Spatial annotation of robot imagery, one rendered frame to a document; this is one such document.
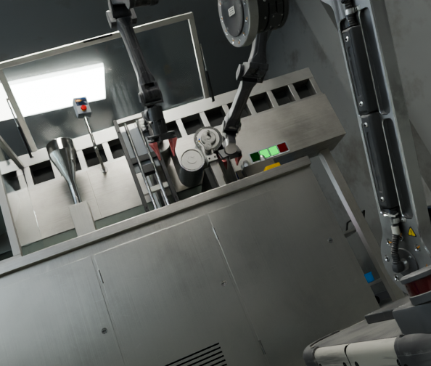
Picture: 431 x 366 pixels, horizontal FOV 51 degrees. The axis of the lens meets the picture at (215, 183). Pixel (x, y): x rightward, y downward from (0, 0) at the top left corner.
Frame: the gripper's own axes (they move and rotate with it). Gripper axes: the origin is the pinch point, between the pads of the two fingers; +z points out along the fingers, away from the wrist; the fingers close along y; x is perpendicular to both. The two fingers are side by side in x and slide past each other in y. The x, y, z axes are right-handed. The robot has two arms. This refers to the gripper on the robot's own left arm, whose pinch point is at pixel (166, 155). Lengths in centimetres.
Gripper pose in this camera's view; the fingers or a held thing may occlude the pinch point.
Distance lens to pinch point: 180.9
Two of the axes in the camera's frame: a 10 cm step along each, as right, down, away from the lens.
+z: 2.3, 9.5, 1.9
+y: -9.1, 2.8, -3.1
